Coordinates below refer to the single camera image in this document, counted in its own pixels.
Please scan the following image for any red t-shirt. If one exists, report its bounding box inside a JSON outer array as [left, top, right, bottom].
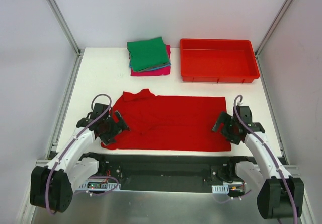
[[101, 89, 231, 152]]

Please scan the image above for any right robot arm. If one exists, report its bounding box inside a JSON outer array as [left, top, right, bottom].
[[212, 104, 304, 223]]

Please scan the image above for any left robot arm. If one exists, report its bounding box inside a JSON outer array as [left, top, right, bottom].
[[30, 103, 129, 214]]

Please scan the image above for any red plastic bin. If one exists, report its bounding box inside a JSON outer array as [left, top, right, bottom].
[[180, 38, 260, 83]]

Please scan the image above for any pink folded t-shirt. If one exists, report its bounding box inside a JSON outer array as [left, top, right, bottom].
[[130, 44, 171, 77]]

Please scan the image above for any green folded t-shirt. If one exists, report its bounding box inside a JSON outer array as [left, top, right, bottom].
[[126, 36, 169, 72]]

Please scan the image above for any left white cable duct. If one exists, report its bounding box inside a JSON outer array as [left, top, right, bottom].
[[77, 181, 121, 192]]

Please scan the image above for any white cable duct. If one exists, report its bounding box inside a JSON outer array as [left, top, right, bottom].
[[211, 185, 229, 194], [77, 181, 121, 192]]

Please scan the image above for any right white cable duct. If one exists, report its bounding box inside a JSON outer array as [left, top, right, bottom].
[[211, 185, 229, 194]]

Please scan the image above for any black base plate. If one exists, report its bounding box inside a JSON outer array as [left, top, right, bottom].
[[81, 152, 256, 193]]

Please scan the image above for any aluminium front rail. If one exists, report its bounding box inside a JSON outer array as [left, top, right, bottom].
[[31, 158, 306, 184]]

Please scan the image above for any left aluminium frame post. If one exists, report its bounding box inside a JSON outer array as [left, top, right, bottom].
[[47, 0, 82, 56]]

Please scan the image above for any aluminium frame post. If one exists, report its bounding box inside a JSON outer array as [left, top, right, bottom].
[[255, 0, 294, 58], [47, 0, 82, 56]]

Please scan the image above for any right aluminium frame post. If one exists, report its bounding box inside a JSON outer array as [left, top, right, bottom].
[[255, 0, 294, 58]]

